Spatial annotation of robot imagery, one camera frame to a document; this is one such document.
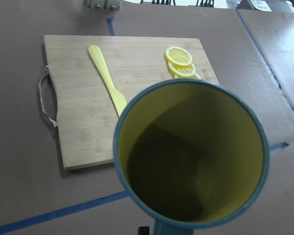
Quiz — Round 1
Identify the teal mug yellow inside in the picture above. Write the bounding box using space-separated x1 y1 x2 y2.
113 78 270 235

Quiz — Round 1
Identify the yellow plastic knife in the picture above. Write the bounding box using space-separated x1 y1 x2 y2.
88 45 127 117

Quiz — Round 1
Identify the bamboo cutting board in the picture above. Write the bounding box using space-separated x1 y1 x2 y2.
44 35 218 170

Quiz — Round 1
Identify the lemon slice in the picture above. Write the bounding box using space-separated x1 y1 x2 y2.
168 62 196 78
165 46 193 67
174 73 201 79

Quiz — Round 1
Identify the aluminium frame post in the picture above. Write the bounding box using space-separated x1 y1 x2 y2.
86 0 123 10

